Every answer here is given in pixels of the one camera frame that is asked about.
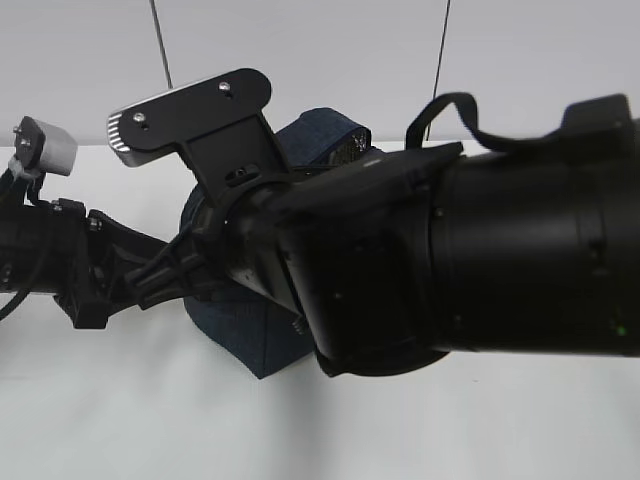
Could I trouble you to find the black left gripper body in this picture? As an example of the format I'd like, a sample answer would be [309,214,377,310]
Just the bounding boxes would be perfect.
[53,198,166,329]

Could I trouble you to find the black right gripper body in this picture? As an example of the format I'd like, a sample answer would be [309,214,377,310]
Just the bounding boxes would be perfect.
[127,169,310,310]

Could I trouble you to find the dark blue insulated lunch bag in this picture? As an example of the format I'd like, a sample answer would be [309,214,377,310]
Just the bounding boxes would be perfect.
[178,107,391,381]

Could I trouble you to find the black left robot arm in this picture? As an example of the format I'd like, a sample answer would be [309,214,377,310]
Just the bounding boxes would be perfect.
[1,199,166,330]

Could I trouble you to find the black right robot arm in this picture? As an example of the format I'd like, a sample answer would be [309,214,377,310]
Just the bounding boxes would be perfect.
[127,93,639,376]

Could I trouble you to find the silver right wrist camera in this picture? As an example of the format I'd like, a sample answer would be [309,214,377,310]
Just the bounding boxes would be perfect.
[106,68,292,203]

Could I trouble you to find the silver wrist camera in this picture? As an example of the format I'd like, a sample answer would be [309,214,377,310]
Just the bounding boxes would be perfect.
[106,68,292,203]
[8,116,78,180]

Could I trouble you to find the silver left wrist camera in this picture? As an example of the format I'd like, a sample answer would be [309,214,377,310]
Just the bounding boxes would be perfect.
[8,116,78,180]

